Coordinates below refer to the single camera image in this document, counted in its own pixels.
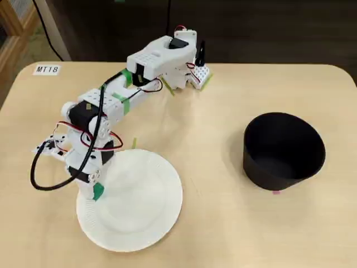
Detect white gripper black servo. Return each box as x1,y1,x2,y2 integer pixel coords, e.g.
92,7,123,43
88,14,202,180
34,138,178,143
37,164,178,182
65,145,107,200

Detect green cube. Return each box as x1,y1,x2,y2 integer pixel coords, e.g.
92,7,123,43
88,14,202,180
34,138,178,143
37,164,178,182
93,183,106,202

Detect black round bin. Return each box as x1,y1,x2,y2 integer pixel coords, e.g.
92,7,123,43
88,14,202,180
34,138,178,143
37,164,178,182
242,112,326,192

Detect white paper plate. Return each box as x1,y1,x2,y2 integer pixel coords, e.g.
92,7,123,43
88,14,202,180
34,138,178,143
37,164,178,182
76,149,184,253

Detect light green tape strip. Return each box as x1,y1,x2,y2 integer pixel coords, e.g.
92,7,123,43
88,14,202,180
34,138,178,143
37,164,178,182
161,77,175,97

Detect white label MT18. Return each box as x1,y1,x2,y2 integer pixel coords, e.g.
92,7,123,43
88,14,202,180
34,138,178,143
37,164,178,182
33,63,61,76

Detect black table clamp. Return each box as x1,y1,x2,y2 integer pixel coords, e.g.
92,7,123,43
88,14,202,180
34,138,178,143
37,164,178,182
195,40,207,68

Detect red white servo wire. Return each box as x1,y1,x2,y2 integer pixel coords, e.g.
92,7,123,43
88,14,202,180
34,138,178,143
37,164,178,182
52,121,124,154

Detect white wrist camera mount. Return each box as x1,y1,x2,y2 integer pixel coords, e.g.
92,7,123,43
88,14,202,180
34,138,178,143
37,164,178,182
30,133,69,161

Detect thick black camera cable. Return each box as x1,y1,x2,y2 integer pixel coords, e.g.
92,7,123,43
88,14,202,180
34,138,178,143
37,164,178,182
30,83,108,191

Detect green tape along base plate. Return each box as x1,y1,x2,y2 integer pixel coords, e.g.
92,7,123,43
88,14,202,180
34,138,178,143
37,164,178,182
199,72,215,92

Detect white perforated base plate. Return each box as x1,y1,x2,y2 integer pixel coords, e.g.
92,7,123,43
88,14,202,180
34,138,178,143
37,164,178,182
191,64,214,90

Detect white post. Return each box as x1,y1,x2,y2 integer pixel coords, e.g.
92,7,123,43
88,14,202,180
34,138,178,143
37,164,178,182
33,0,72,61

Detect wooden furniture frame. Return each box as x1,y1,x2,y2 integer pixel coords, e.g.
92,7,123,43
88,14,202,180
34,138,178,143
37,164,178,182
0,0,38,109

